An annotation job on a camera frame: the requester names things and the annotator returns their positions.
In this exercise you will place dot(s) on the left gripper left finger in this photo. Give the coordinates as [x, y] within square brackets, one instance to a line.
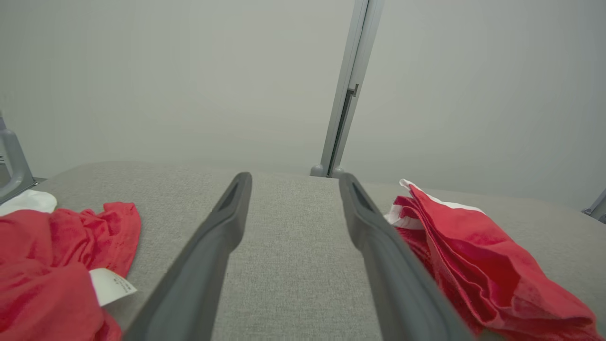
[199, 274]

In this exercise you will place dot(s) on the grey partition post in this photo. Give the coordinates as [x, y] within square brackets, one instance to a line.
[597, 208]
[347, 71]
[365, 47]

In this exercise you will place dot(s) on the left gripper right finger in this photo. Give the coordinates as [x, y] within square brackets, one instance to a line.
[397, 284]

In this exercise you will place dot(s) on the red shorts with white trim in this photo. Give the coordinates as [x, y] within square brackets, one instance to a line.
[473, 255]

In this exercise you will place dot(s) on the red jersey number 23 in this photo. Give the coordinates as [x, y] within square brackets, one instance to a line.
[47, 246]

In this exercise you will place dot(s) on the grey metal bracket left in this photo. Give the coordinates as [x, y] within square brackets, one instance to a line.
[14, 166]

